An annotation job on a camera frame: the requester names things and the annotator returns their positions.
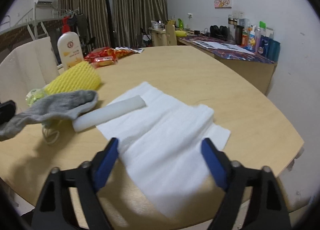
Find green plastic snack wrapper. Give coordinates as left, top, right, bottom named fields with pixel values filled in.
left=25, top=88, right=47, bottom=107

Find light blue face mask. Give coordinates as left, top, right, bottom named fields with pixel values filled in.
left=42, top=120, right=60, bottom=145

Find grey sock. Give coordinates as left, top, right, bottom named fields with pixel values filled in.
left=1, top=90, right=98, bottom=141

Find white foam tube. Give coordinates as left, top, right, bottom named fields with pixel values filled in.
left=72, top=96, right=146, bottom=132

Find yellow foam fruit net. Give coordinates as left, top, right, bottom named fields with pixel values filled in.
left=44, top=61, right=101, bottom=95

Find white foam sheet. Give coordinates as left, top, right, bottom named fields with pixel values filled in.
left=98, top=82, right=231, bottom=217

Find white styrofoam box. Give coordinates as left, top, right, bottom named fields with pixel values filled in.
left=0, top=37, right=59, bottom=113

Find white lotion pump bottle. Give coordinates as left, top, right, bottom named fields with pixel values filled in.
left=57, top=17, right=84, bottom=70

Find metal bunk bed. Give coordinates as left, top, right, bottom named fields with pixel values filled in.
left=1, top=8, right=81, bottom=52

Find red snack packet front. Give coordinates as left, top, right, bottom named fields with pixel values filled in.
left=91, top=56, right=117, bottom=68

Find white air conditioner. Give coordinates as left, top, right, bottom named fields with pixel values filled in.
left=33, top=0, right=54, bottom=8

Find red snack packet pile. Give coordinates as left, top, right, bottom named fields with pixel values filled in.
left=84, top=47, right=144, bottom=62

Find teal box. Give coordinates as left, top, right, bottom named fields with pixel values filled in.
left=267, top=39, right=280, bottom=62

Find wooden desk with drawers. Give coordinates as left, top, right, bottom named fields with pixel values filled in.
left=149, top=27, right=177, bottom=47

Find brown window curtains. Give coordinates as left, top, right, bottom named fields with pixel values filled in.
left=57, top=0, right=168, bottom=47

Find printed paper sheet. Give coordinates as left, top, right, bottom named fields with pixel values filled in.
left=193, top=40, right=253, bottom=55

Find wooden smiley chair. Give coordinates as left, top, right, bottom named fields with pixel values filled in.
left=165, top=24, right=177, bottom=46

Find black headphones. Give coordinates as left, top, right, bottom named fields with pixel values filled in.
left=210, top=25, right=228, bottom=41

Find steel thermos flask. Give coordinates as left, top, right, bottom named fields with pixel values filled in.
left=228, top=15, right=238, bottom=43

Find green plastic item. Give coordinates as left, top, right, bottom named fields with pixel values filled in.
left=178, top=19, right=184, bottom=30

